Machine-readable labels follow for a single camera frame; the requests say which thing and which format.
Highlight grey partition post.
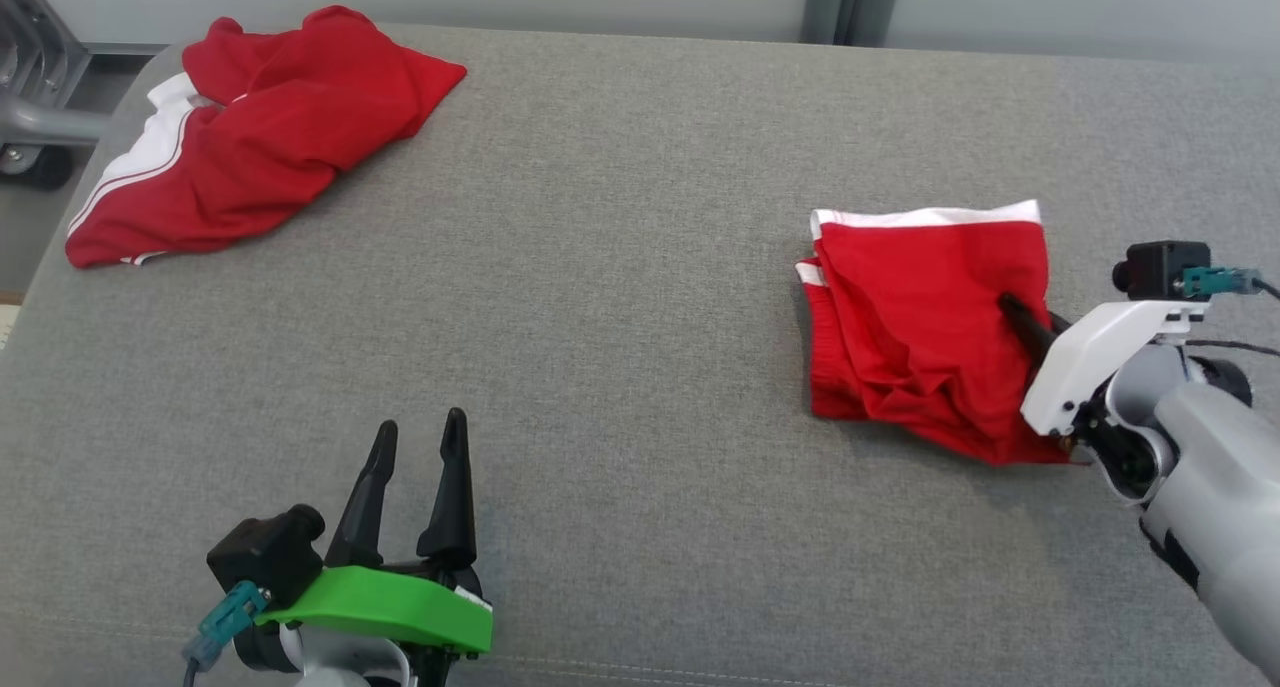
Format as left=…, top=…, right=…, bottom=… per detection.
left=803, top=0, right=851, bottom=46
left=850, top=0, right=906, bottom=48

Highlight right camera cable teal plug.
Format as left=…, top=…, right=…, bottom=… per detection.
left=1175, top=266, right=1280, bottom=359

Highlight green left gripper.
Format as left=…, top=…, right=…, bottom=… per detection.
left=255, top=408, right=495, bottom=687

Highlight black caster wheel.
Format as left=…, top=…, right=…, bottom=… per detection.
left=0, top=145, right=74, bottom=191

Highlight red shorts with white stripe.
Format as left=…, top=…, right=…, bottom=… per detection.
left=796, top=200, right=1077, bottom=466

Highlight left camera cable teal plug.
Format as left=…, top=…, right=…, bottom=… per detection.
left=182, top=581, right=269, bottom=687

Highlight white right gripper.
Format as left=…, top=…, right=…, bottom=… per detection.
left=998, top=292, right=1213, bottom=438

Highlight red Bulls jersey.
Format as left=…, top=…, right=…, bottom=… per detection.
left=65, top=5, right=468, bottom=270

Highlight grey metal cart frame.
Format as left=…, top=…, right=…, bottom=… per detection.
left=0, top=0, right=113, bottom=153

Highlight camera cable teal plug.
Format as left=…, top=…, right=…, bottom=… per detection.
left=182, top=581, right=269, bottom=687
left=1175, top=266, right=1280, bottom=359

